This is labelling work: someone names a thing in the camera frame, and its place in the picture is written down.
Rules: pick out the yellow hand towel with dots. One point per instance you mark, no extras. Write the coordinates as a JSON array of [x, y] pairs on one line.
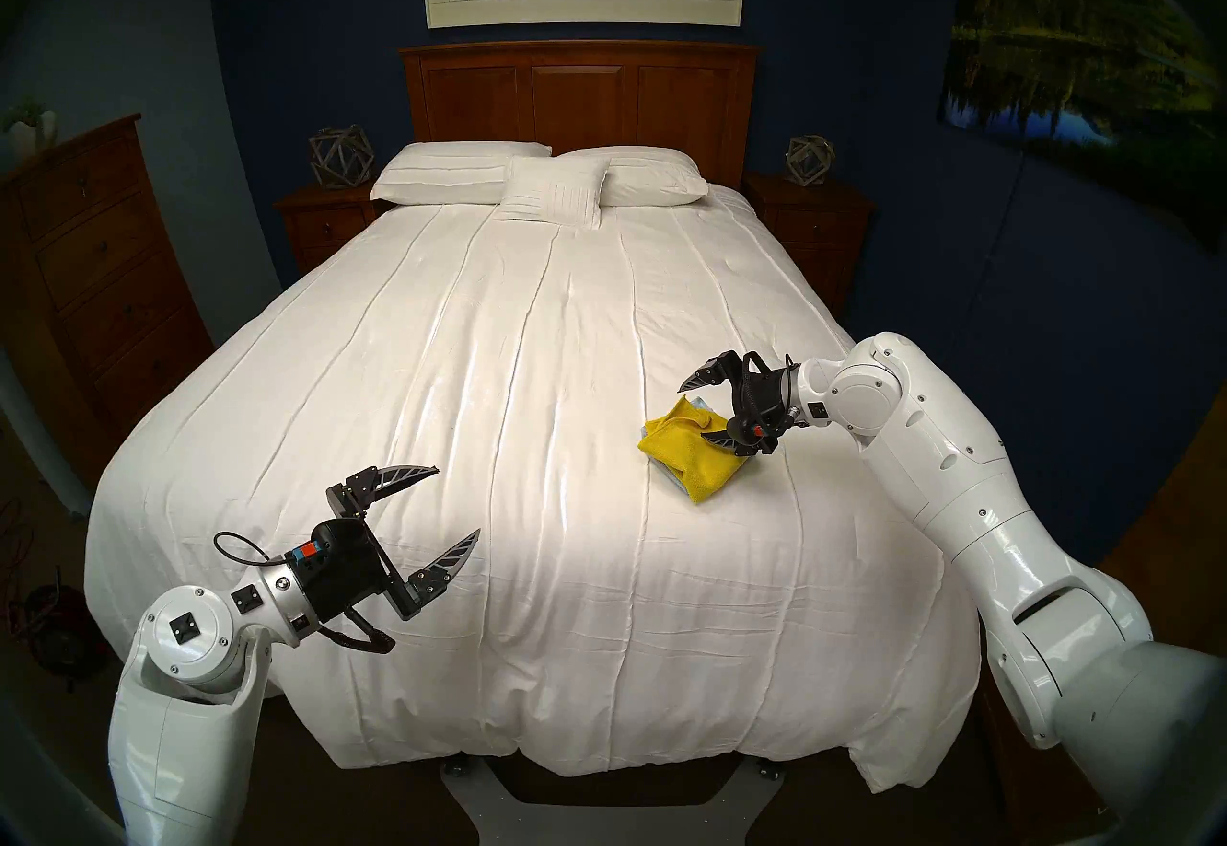
[[685, 456]]

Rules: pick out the brown wooden dresser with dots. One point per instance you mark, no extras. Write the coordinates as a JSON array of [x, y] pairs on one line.
[[96, 278]]

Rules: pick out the small white plant pot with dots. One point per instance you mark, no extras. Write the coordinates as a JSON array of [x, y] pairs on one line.
[[29, 135]]

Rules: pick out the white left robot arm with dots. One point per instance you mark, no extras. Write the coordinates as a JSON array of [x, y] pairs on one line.
[[187, 638]]

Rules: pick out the large white pillow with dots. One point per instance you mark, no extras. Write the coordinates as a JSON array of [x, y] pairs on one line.
[[441, 173], [652, 178]]

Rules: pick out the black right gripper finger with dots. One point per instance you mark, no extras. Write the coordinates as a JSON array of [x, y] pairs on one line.
[[709, 370], [724, 440]]

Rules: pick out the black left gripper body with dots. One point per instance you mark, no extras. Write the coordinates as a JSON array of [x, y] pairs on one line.
[[335, 566]]

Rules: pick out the forest lake poster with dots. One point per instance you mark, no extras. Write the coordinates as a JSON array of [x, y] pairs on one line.
[[1054, 39]]

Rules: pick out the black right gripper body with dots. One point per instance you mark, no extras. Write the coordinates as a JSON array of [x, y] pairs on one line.
[[762, 403]]

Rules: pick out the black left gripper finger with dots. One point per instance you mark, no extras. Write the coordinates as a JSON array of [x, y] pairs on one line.
[[431, 576], [359, 485]]

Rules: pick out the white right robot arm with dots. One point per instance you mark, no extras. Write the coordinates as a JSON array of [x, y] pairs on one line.
[[939, 451]]

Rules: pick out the small square white pillow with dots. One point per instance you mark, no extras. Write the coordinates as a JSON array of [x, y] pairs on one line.
[[556, 192]]

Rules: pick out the light blue hand towel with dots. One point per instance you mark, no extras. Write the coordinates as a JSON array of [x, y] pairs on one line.
[[671, 475]]

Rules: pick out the brown wooden headboard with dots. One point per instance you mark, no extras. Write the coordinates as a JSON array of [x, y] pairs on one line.
[[575, 101]]

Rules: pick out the brown wooden nightstand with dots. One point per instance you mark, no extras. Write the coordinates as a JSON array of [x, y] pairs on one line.
[[815, 231], [321, 226]]

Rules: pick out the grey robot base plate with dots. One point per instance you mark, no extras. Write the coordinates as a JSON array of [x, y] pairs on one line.
[[470, 806]]

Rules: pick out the bed with white comforter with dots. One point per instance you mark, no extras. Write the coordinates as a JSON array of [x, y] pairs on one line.
[[479, 326]]

